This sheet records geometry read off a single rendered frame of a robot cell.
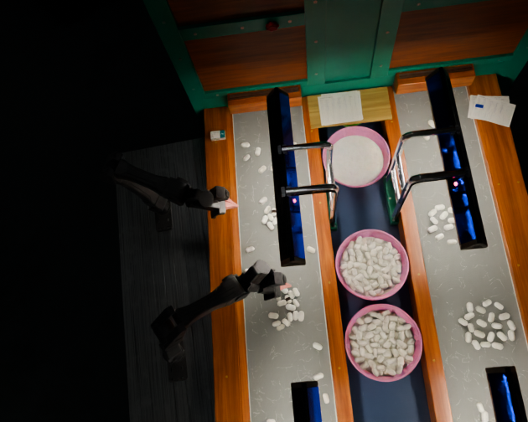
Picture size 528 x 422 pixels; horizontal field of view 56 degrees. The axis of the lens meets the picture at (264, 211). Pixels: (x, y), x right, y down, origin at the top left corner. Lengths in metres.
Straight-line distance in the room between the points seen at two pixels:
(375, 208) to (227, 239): 0.60
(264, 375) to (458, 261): 0.82
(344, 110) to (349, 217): 0.44
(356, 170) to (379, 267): 0.40
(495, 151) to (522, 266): 0.46
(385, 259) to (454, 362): 0.43
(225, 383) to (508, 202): 1.23
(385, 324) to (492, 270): 0.44
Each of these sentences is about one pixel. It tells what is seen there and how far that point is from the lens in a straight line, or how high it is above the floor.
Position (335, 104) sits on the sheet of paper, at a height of 0.78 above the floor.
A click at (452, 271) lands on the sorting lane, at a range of 1.95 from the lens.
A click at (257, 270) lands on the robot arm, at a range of 1.62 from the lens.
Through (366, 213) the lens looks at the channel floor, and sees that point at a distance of 2.03.
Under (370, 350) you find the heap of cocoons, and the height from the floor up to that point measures 0.75.
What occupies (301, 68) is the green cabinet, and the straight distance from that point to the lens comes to 2.00.
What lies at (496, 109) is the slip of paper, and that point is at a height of 0.77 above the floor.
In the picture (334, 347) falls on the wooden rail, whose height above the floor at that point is 0.77.
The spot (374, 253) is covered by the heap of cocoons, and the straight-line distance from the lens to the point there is 1.91.
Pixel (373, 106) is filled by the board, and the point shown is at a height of 0.78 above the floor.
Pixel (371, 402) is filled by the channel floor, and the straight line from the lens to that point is 1.93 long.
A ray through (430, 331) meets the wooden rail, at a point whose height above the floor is 0.76.
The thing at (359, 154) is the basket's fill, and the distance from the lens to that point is 2.06.
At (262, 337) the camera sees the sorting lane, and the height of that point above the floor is 0.74.
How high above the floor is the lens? 2.60
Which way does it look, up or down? 71 degrees down
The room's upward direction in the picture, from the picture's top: 19 degrees counter-clockwise
